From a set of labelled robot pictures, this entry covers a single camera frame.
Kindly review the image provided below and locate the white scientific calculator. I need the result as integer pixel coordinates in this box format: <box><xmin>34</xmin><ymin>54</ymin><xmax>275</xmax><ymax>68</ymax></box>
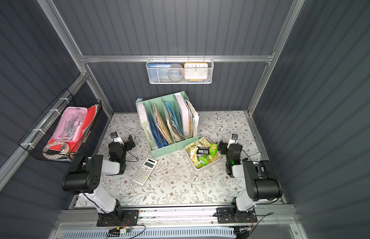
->
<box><xmin>132</xmin><ymin>158</ymin><xmax>159</xmax><ymax>186</ymax></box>

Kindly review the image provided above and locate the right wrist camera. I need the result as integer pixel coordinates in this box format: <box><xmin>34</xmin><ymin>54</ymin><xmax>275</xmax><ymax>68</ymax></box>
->
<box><xmin>228</xmin><ymin>133</ymin><xmax>238</xmax><ymax>147</ymax></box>

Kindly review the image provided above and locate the white plastic storage box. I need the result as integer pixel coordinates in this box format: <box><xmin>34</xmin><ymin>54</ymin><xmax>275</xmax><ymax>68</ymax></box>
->
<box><xmin>184</xmin><ymin>136</ymin><xmax>222</xmax><ymax>173</ymax></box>

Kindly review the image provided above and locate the yellow white alarm clock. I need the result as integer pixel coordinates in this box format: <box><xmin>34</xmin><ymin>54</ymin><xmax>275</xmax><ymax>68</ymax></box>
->
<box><xmin>184</xmin><ymin>62</ymin><xmax>209</xmax><ymax>81</ymax></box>

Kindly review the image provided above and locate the black cookie packet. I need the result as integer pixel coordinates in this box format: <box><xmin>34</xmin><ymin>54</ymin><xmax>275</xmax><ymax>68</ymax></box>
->
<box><xmin>197</xmin><ymin>147</ymin><xmax>209</xmax><ymax>155</ymax></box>

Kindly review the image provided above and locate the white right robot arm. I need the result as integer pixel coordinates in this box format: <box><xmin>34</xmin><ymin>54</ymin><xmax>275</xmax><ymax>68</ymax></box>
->
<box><xmin>218</xmin><ymin>141</ymin><xmax>282</xmax><ymax>213</ymax></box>

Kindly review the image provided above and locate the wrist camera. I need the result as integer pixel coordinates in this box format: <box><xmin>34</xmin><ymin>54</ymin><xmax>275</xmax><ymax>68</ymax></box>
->
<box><xmin>228</xmin><ymin>133</ymin><xmax>238</xmax><ymax>147</ymax></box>
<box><xmin>110</xmin><ymin>132</ymin><xmax>124</xmax><ymax>145</ymax></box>

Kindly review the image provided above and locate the blue box in basket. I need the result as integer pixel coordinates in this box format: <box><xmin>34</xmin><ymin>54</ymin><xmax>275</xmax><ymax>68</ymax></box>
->
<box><xmin>147</xmin><ymin>63</ymin><xmax>171</xmax><ymax>84</ymax></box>

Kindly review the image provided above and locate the mint green file organizer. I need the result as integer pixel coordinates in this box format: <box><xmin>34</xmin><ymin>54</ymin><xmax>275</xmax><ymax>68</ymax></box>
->
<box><xmin>136</xmin><ymin>91</ymin><xmax>199</xmax><ymax>158</ymax></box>

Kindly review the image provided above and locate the black wire side basket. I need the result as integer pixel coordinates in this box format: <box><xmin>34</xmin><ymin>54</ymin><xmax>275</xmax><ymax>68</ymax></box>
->
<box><xmin>18</xmin><ymin>89</ymin><xmax>102</xmax><ymax>163</ymax></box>

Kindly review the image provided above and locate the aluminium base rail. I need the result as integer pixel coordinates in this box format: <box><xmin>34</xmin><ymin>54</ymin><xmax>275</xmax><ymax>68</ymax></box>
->
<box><xmin>54</xmin><ymin>204</ymin><xmax>299</xmax><ymax>230</ymax></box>

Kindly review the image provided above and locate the pink plastic pencil case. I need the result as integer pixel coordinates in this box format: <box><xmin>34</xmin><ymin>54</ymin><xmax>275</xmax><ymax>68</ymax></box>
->
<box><xmin>52</xmin><ymin>107</ymin><xmax>88</xmax><ymax>142</ymax></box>

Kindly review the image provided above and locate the blue folder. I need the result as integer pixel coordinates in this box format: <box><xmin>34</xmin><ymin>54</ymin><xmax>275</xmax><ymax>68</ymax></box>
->
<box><xmin>148</xmin><ymin>115</ymin><xmax>168</xmax><ymax>148</ymax></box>

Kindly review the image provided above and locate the grey tape roll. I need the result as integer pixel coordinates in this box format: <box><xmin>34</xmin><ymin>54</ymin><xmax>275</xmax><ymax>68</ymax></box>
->
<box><xmin>168</xmin><ymin>63</ymin><xmax>184</xmax><ymax>82</ymax></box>

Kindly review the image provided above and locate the white wire wall basket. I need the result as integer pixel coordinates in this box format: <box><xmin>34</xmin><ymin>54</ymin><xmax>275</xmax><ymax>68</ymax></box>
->
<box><xmin>146</xmin><ymin>58</ymin><xmax>214</xmax><ymax>85</ymax></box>

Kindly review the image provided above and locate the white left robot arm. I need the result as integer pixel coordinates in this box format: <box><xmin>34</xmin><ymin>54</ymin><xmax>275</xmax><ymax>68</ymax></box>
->
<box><xmin>62</xmin><ymin>132</ymin><xmax>136</xmax><ymax>225</ymax></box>

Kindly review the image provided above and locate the clear tape roll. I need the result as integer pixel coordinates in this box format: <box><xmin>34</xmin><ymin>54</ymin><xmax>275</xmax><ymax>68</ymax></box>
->
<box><xmin>43</xmin><ymin>141</ymin><xmax>69</xmax><ymax>154</ymax></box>

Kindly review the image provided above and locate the green cookie packet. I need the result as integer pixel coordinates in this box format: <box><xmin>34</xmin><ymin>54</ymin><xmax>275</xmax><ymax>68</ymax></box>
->
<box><xmin>209</xmin><ymin>143</ymin><xmax>218</xmax><ymax>156</ymax></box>

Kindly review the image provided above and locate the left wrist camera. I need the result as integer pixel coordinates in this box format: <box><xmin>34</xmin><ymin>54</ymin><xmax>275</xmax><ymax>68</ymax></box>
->
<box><xmin>110</xmin><ymin>132</ymin><xmax>124</xmax><ymax>145</ymax></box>

